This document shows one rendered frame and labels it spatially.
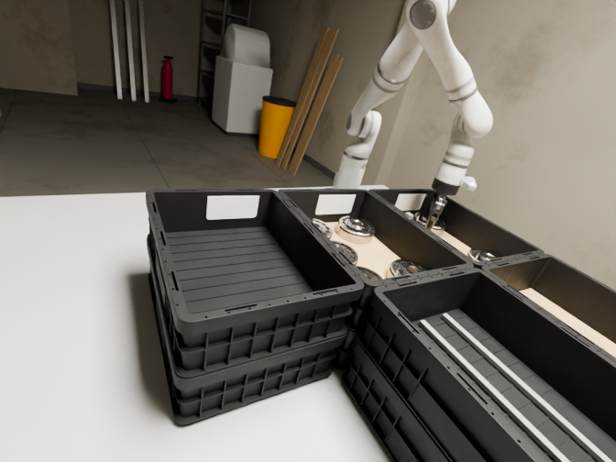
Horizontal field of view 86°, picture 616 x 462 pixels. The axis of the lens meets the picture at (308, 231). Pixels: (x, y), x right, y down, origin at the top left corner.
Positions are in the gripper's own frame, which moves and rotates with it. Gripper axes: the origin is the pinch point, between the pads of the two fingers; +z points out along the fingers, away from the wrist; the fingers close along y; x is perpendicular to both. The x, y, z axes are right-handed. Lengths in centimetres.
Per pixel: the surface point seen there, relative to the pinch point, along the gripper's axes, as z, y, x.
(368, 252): 3.6, 26.7, -13.3
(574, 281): -3.7, 17.2, 34.3
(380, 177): 49, -213, -39
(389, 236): 0.7, 19.5, -9.9
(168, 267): -6, 72, -38
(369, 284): -6, 56, -10
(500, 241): -3.0, 4.6, 19.2
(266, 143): 67, -268, -192
